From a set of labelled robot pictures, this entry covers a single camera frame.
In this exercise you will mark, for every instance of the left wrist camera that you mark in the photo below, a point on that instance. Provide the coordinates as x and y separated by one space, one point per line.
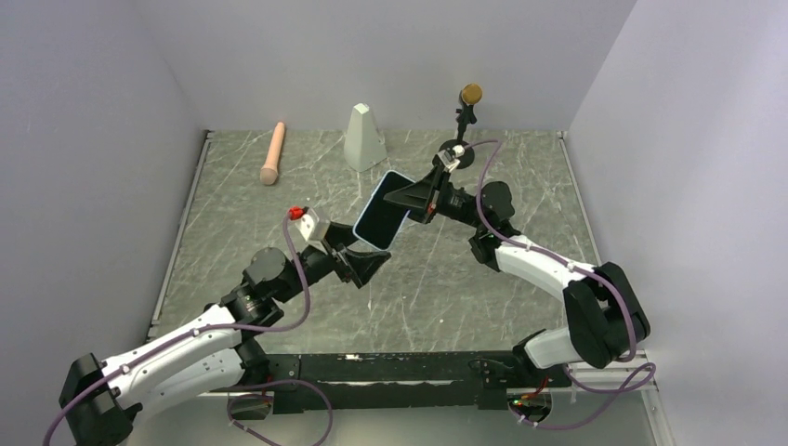
312 224

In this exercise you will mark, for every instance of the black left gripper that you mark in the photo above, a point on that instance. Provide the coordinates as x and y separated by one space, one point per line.
361 266

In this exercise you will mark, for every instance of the brown microphone head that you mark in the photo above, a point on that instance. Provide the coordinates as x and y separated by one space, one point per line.
471 94

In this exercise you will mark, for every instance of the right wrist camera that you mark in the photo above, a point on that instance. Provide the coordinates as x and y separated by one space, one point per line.
449 157

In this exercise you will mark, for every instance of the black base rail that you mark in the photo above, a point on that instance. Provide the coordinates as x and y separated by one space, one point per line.
483 379

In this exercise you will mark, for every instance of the pink toy microphone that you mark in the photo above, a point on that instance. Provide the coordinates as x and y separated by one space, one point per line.
269 171

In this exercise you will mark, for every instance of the black smartphone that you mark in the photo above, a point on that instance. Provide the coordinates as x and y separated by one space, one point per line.
382 212

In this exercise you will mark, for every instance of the black microphone stand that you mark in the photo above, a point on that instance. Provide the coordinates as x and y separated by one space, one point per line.
465 117

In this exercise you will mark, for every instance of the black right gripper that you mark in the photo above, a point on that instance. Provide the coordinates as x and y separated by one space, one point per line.
421 197

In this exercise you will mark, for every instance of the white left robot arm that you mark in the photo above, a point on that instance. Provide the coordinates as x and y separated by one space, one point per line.
102 401

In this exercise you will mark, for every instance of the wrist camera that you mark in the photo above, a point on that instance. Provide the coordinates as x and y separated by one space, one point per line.
449 157
312 224

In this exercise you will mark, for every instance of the white cone-shaped metronome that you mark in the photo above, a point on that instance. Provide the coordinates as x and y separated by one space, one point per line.
365 145

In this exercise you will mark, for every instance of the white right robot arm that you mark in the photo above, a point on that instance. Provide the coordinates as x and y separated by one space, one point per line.
604 319

